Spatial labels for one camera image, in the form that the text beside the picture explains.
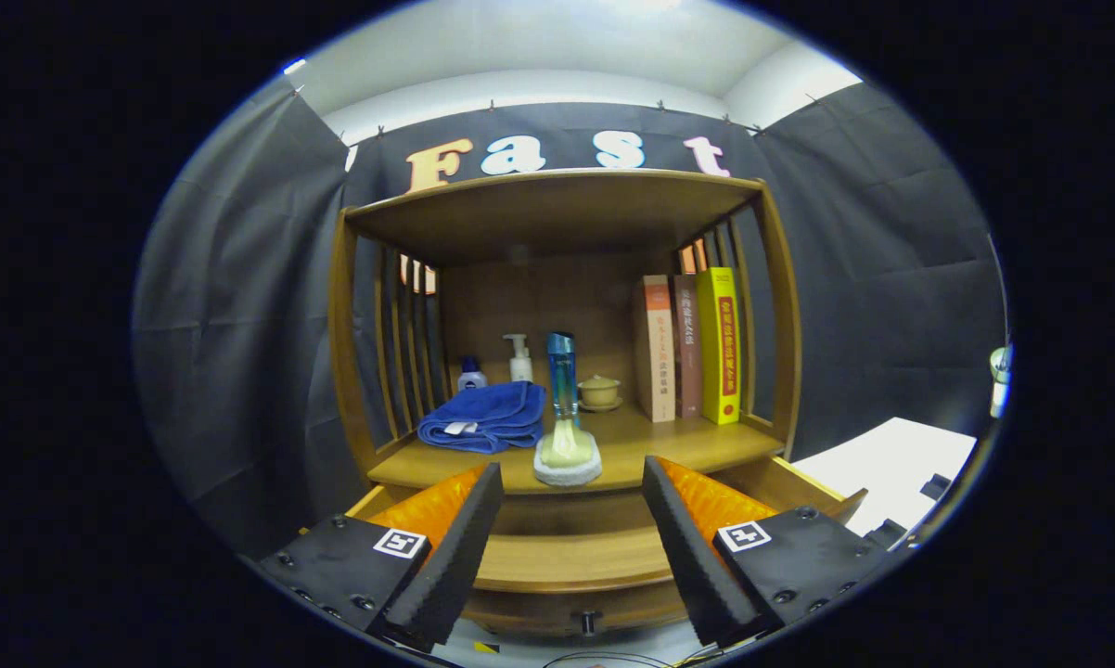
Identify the white table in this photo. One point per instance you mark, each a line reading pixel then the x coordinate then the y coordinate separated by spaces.
pixel 891 459

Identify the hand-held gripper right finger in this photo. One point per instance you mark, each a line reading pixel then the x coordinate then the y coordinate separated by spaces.
pixel 687 557

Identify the brown book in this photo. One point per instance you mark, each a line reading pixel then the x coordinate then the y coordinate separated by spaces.
pixel 688 353

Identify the tall blue glass bottle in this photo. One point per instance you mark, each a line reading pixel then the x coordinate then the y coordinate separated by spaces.
pixel 562 371

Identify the white pump bottle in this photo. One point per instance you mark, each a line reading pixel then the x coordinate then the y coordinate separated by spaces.
pixel 520 366

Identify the wooden cabinet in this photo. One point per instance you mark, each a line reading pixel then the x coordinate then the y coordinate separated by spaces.
pixel 548 209

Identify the orange and cream book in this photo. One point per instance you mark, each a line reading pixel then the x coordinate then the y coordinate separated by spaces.
pixel 659 353

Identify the small bottle with blue cap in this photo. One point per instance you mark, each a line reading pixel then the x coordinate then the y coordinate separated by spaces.
pixel 471 378

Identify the yellow lidded ceramic cup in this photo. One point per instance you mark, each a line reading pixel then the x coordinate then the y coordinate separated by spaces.
pixel 600 391

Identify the wooden drawer with black knob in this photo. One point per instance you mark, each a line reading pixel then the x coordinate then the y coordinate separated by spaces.
pixel 567 557

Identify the yellow-green scrub brush white pad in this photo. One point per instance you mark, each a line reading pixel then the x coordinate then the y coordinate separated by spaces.
pixel 567 445

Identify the blue folded towel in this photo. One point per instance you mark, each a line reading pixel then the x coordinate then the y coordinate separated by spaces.
pixel 493 413

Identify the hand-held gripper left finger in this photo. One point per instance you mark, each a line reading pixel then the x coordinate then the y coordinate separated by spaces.
pixel 460 557

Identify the wooden countertop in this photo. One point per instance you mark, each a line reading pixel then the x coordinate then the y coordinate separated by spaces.
pixel 669 445

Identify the black backdrop cloth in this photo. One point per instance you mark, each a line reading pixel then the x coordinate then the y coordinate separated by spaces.
pixel 864 278

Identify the yellow book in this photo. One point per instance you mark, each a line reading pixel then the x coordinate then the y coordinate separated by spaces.
pixel 720 348

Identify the small black object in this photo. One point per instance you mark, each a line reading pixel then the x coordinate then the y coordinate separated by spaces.
pixel 936 487

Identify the white device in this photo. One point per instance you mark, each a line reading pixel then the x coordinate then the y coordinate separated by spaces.
pixel 999 390

